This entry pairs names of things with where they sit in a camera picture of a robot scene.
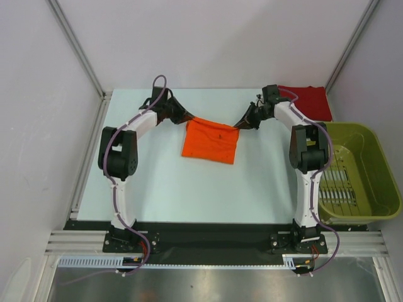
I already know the orange t shirt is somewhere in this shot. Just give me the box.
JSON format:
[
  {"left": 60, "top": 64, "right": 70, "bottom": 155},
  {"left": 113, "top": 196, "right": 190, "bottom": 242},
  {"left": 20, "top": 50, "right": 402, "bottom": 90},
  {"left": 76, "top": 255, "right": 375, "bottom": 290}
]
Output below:
[{"left": 181, "top": 118, "right": 240, "bottom": 165}]

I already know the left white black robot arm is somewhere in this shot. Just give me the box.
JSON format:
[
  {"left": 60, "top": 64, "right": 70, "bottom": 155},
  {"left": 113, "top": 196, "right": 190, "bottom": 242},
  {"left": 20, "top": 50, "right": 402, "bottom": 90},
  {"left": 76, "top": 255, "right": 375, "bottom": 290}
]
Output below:
[{"left": 98, "top": 86, "right": 194, "bottom": 252}]

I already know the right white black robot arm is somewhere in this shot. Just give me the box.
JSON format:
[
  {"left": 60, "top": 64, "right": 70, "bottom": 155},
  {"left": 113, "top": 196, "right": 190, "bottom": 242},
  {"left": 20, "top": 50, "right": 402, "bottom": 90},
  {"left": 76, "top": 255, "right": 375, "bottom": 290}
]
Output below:
[{"left": 234, "top": 84, "right": 332, "bottom": 252}]

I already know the folded red t shirt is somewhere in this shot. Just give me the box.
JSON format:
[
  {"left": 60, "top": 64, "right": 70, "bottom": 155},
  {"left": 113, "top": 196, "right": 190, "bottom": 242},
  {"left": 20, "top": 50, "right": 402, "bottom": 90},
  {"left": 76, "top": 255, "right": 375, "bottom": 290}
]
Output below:
[{"left": 278, "top": 86, "right": 332, "bottom": 121}]

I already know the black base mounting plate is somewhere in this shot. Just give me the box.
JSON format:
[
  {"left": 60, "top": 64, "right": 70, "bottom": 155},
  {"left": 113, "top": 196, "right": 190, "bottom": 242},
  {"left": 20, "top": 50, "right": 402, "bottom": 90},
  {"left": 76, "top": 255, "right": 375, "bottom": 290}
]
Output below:
[{"left": 62, "top": 220, "right": 368, "bottom": 266}]

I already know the olive green plastic basket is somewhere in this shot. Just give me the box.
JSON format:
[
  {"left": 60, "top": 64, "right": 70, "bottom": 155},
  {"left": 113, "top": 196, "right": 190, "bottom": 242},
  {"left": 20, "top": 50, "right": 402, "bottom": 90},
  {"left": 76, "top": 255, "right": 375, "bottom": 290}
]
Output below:
[{"left": 319, "top": 122, "right": 402, "bottom": 225}]

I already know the left aluminium corner post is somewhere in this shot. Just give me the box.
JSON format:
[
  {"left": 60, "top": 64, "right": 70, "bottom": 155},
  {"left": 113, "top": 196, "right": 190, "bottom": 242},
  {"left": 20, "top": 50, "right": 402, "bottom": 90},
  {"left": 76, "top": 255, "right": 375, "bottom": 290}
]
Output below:
[{"left": 45, "top": 0, "right": 106, "bottom": 99}]

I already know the aluminium corner post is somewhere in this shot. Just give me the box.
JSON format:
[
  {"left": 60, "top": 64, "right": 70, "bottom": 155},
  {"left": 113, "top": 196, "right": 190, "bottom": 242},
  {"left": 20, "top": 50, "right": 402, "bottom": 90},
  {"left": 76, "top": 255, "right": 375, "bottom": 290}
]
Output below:
[
  {"left": 45, "top": 0, "right": 106, "bottom": 99},
  {"left": 325, "top": 0, "right": 382, "bottom": 94}
]

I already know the right aluminium corner post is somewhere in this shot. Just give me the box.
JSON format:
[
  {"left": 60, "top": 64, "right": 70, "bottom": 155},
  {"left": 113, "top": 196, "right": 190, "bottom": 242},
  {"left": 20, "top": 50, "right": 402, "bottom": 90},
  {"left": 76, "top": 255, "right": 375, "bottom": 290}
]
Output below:
[{"left": 325, "top": 0, "right": 382, "bottom": 94}]

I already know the white slotted cable duct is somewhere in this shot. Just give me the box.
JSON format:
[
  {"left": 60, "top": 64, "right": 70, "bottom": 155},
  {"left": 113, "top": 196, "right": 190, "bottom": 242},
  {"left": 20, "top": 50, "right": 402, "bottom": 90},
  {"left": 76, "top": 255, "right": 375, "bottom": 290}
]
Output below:
[{"left": 58, "top": 255, "right": 310, "bottom": 270}]

